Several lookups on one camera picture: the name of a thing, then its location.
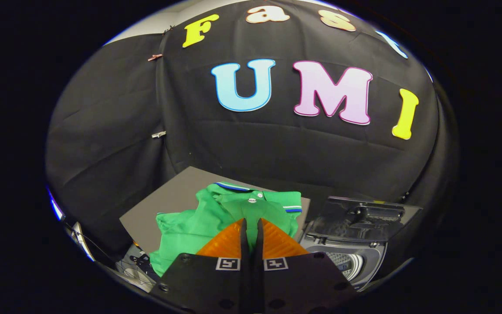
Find green polo shirt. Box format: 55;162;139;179
150;182;303;277

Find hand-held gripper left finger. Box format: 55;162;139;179
149;218;251;314

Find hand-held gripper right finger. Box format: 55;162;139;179
251;218;358;314

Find grey washing machine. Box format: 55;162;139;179
299;233;387;292

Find black backdrop cloth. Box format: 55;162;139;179
45;0;458;262

